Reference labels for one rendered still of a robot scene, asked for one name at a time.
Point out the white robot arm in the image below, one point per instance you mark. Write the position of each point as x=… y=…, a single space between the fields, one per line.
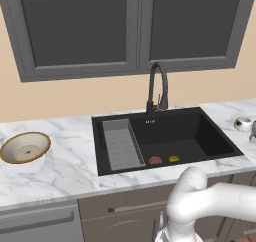
x=213 y=199

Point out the grey sink drying tray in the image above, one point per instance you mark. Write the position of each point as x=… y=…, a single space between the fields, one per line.
x=120 y=146

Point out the black sink basin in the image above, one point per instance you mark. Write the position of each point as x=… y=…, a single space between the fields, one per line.
x=186 y=136

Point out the white bowl with brown rim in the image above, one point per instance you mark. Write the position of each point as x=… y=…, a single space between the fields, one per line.
x=25 y=148

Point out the black curved tap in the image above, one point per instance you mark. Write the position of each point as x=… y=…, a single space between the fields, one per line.
x=152 y=86

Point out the red round sponge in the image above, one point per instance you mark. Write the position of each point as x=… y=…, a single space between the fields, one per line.
x=155 y=160

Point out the yellow round sponge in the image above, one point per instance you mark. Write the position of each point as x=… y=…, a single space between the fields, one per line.
x=174 y=158

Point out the brown drawer front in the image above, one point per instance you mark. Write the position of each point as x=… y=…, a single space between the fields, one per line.
x=133 y=197

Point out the white mug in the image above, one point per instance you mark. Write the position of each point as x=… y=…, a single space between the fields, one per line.
x=242 y=124

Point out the brown base cupboard door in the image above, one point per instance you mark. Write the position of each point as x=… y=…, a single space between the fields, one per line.
x=240 y=231
x=116 y=229

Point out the grey metal mug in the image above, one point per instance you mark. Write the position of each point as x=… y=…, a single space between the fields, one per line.
x=253 y=132

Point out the grey dishwasher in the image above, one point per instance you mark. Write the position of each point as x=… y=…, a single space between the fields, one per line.
x=36 y=227

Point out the grey wall cupboard door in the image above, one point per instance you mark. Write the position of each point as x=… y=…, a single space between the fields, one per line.
x=76 y=29
x=193 y=22

